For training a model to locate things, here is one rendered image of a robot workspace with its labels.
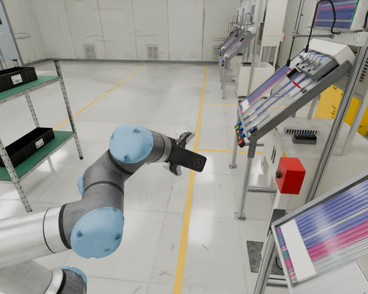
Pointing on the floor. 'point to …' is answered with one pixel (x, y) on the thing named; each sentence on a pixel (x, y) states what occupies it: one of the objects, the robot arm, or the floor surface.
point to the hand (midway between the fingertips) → (188, 154)
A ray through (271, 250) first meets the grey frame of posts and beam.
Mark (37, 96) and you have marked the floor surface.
